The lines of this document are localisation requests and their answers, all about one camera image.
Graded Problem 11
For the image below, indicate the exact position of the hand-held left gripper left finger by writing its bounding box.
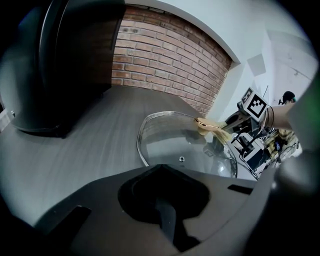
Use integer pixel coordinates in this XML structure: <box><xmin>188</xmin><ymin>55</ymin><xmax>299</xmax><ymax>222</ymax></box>
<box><xmin>33</xmin><ymin>164</ymin><xmax>181</xmax><ymax>256</ymax></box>

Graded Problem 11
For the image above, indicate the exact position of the yellow plaid cloth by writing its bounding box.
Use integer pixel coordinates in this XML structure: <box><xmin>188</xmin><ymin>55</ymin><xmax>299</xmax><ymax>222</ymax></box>
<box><xmin>264</xmin><ymin>128</ymin><xmax>298</xmax><ymax>156</ymax></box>

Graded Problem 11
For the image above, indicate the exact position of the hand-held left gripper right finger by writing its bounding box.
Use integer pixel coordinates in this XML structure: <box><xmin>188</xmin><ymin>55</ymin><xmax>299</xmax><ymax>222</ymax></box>
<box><xmin>162</xmin><ymin>164</ymin><xmax>258</xmax><ymax>252</ymax></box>

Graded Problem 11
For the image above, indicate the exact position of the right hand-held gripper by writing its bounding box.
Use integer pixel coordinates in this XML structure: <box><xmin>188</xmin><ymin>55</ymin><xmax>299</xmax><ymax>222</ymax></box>
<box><xmin>221</xmin><ymin>86</ymin><xmax>269</xmax><ymax>136</ymax></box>

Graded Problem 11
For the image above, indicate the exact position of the white desk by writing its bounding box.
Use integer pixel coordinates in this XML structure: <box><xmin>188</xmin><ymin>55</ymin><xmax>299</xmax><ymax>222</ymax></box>
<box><xmin>232</xmin><ymin>132</ymin><xmax>266</xmax><ymax>173</ymax></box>

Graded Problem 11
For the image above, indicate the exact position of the person's right forearm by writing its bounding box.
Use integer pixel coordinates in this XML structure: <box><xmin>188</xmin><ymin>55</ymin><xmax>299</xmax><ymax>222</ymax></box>
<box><xmin>266</xmin><ymin>102</ymin><xmax>298</xmax><ymax>132</ymax></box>

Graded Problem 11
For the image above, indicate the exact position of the yellow sponge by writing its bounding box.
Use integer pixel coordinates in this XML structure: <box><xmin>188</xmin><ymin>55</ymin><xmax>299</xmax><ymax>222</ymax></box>
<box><xmin>212</xmin><ymin>128</ymin><xmax>233</xmax><ymax>145</ymax></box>

